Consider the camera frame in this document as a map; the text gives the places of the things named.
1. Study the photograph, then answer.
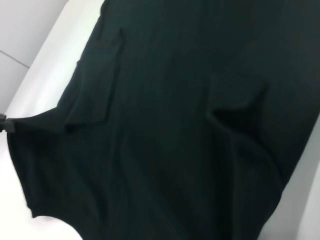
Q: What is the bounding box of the black t-shirt with white print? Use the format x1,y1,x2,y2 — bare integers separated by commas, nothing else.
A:
6,0,320,240

